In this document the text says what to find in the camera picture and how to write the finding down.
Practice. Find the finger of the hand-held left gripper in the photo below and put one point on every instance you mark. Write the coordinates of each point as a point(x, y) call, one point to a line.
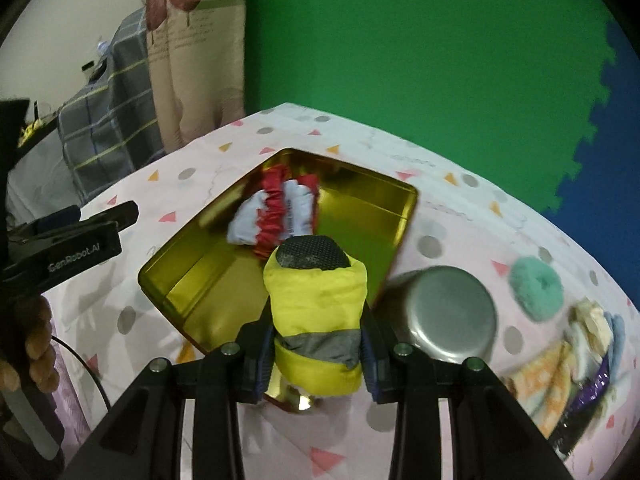
point(110, 215)

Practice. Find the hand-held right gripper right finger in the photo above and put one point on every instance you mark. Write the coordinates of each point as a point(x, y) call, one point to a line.
point(372, 360)

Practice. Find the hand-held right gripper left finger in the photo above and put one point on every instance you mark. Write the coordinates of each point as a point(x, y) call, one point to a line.
point(261, 360)

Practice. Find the yellow and grey fabric pouch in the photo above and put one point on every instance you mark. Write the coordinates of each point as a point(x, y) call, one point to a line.
point(315, 300)

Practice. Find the gold tin box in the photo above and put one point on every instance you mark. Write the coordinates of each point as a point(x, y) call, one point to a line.
point(350, 195)

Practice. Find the person's left hand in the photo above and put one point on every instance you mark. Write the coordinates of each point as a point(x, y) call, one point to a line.
point(37, 345)

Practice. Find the steel bowl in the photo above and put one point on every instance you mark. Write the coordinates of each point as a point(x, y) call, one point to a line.
point(445, 310)

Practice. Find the plaid grey cloth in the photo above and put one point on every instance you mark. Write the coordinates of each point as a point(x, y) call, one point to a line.
point(110, 125)

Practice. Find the green fluffy scrunchie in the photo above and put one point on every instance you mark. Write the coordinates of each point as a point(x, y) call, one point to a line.
point(525, 285)

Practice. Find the pink patterned tablecloth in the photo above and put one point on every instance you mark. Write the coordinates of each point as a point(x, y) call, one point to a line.
point(475, 220)

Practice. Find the yellow patterned cloth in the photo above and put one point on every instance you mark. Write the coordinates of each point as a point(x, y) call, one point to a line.
point(545, 380)

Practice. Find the purple shiny wrapper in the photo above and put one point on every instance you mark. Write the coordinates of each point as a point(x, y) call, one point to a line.
point(585, 395)

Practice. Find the cream fuzzy sock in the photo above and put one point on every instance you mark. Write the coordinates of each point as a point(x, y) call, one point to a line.
point(592, 320)

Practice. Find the blue fuzzy sock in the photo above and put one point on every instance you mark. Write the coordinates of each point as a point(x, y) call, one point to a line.
point(616, 335)

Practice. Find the green foam mat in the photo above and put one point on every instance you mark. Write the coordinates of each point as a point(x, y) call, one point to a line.
point(400, 60)

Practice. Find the blue foam mat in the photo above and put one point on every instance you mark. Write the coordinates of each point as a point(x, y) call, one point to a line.
point(615, 160)

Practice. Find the wall poster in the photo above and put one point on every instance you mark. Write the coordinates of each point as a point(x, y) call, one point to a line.
point(200, 85)

